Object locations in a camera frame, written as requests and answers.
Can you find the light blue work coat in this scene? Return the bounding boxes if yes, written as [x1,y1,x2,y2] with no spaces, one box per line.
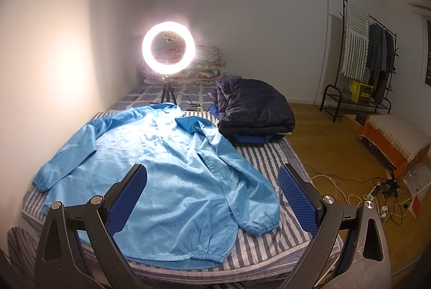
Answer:
[33,104,280,270]

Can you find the black clothes rack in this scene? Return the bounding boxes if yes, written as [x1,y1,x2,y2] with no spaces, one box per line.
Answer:
[319,0,398,122]

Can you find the dark hanging clothes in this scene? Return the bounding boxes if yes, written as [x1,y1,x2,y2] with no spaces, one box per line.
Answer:
[366,23,395,104]

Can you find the striped blue white bed sheet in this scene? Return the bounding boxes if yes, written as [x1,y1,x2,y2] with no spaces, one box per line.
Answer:
[21,104,311,285]

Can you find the blue folded garment under stack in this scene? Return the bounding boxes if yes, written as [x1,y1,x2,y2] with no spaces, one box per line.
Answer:
[232,134,274,145]

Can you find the dark navy folded jacket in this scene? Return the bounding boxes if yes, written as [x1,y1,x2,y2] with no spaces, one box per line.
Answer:
[208,78,296,137]

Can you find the yellow black box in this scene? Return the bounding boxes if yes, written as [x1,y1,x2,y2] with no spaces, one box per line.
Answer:
[349,80,373,105]

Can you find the blue checkered bed sheet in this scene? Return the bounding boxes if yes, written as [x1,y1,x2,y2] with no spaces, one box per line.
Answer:
[109,80,217,112]

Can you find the floral folded quilt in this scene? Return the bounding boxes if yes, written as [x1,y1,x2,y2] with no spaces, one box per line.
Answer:
[154,45,226,83]

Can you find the striped hanging towel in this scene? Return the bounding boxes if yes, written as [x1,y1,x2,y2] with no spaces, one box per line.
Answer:
[340,0,370,81]

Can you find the white floor cable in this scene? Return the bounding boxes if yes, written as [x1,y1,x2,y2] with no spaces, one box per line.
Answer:
[301,162,422,226]

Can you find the black ring light tripod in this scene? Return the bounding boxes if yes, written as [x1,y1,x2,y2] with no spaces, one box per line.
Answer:
[150,75,178,105]

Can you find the lit ring light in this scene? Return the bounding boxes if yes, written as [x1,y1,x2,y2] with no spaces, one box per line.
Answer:
[141,21,196,76]

